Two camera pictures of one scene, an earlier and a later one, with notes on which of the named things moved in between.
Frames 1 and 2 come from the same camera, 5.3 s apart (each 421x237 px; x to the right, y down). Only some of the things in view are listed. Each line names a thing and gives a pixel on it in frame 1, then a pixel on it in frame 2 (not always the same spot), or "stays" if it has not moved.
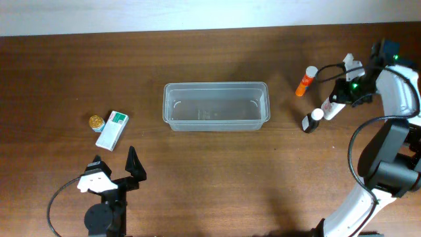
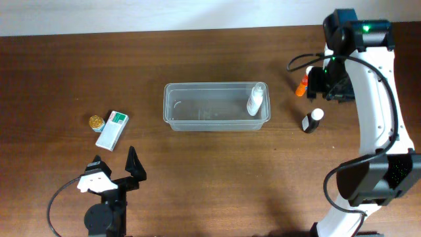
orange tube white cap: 310,73 stays
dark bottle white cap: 311,120 stays
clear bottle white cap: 330,109 → 255,100
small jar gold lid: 97,123 stays
